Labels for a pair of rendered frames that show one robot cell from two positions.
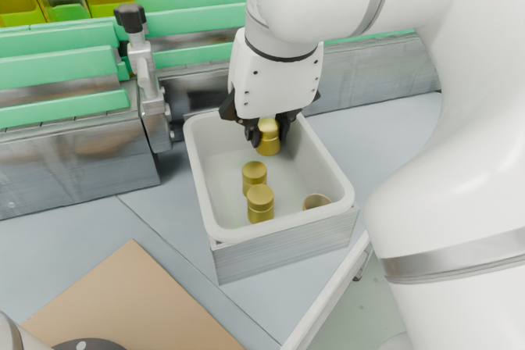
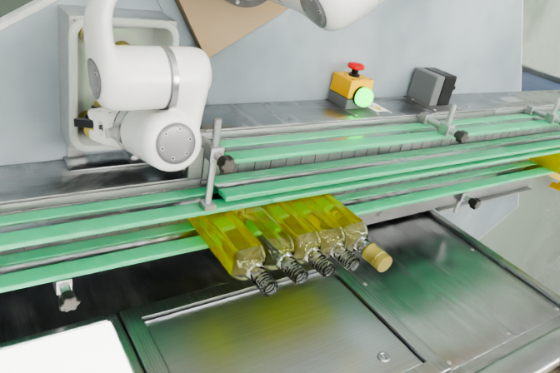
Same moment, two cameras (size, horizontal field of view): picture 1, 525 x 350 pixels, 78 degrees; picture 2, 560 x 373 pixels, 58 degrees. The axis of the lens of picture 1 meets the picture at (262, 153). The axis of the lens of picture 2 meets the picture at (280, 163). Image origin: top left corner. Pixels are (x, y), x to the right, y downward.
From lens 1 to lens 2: 0.61 m
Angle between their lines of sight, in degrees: 49
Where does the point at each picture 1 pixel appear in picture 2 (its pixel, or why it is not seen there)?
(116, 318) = (221, 10)
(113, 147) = not seen: hidden behind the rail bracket
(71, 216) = (235, 93)
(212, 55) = (142, 198)
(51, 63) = (260, 154)
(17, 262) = (262, 68)
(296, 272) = not seen: hidden behind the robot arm
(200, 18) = (160, 214)
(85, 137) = (236, 125)
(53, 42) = (257, 187)
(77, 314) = (237, 20)
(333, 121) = not seen: outside the picture
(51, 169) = (250, 116)
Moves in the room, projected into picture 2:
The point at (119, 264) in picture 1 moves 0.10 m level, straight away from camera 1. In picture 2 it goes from (216, 43) to (228, 88)
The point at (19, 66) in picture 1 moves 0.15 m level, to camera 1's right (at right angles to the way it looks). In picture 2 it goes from (275, 152) to (206, 135)
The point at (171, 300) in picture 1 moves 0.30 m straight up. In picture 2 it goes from (192, 9) to (283, 58)
